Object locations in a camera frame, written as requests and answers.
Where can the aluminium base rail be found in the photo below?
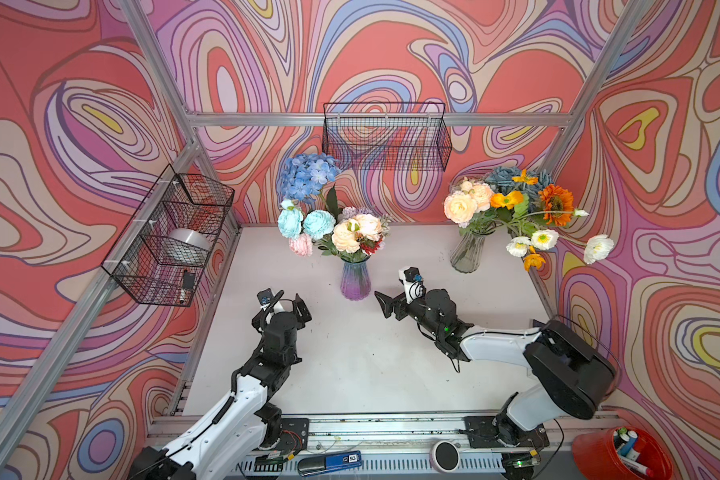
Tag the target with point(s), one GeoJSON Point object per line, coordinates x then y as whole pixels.
{"type": "Point", "coordinates": [393, 432]}

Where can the blue black handheld device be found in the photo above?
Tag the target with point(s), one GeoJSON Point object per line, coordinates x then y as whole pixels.
{"type": "Point", "coordinates": [329, 463]}

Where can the black wire basket wall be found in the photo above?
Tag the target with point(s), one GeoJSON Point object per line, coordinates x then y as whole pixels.
{"type": "Point", "coordinates": [387, 136]}
{"type": "Point", "coordinates": [176, 227]}

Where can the yellow orange poppy stem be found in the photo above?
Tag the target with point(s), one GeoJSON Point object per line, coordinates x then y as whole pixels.
{"type": "Point", "coordinates": [508, 205]}

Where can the black wire basket back wall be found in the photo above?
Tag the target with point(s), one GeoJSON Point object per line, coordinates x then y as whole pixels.
{"type": "Point", "coordinates": [387, 136]}

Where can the dusty blue rose bunch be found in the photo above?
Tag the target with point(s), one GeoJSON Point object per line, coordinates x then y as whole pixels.
{"type": "Point", "coordinates": [531, 183]}

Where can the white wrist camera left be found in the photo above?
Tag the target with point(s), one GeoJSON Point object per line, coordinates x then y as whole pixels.
{"type": "Point", "coordinates": [268, 299]}

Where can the red cup with markers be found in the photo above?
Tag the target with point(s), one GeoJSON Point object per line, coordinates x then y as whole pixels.
{"type": "Point", "coordinates": [621, 453]}

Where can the clear ribbed glass vase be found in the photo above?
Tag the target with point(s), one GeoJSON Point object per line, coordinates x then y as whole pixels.
{"type": "Point", "coordinates": [466, 257]}

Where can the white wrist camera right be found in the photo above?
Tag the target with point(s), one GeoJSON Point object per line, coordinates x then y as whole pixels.
{"type": "Point", "coordinates": [413, 286]}

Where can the pale pink rose stem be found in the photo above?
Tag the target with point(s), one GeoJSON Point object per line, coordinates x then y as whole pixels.
{"type": "Point", "coordinates": [345, 240]}

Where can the purple glass vase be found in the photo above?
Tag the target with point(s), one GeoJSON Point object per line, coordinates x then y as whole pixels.
{"type": "Point", "coordinates": [355, 282]}

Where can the silver tape roll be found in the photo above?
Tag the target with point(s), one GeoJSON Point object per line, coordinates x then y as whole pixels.
{"type": "Point", "coordinates": [187, 247]}

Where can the blue hydrangea flower stem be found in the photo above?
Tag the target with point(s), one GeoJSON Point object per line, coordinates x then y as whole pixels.
{"type": "Point", "coordinates": [302, 178]}

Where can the orange gerbera flower stem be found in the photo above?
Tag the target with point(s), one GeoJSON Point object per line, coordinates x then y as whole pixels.
{"type": "Point", "coordinates": [558, 205]}

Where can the black wire basket left wall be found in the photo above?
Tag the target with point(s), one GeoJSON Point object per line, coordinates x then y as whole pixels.
{"type": "Point", "coordinates": [176, 227]}

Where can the white flower spray stem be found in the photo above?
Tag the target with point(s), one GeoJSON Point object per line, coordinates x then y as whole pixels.
{"type": "Point", "coordinates": [542, 231]}

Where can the red flower stem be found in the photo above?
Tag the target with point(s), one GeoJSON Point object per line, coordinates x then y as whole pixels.
{"type": "Point", "coordinates": [370, 247]}

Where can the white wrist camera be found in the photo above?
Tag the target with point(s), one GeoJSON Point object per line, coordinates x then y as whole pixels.
{"type": "Point", "coordinates": [268, 299]}
{"type": "Point", "coordinates": [413, 286]}

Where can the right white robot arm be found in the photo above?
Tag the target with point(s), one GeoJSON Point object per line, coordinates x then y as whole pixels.
{"type": "Point", "coordinates": [572, 377]}

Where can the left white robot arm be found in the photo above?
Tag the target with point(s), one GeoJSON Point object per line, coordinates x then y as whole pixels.
{"type": "Point", "coordinates": [244, 419]}

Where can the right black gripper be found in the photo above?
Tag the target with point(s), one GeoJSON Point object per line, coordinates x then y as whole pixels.
{"type": "Point", "coordinates": [399, 302]}

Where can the round pink black speaker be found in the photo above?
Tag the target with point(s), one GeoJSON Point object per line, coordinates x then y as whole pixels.
{"type": "Point", "coordinates": [444, 457]}

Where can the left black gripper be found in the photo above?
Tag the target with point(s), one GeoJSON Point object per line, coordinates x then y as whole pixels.
{"type": "Point", "coordinates": [297, 322]}

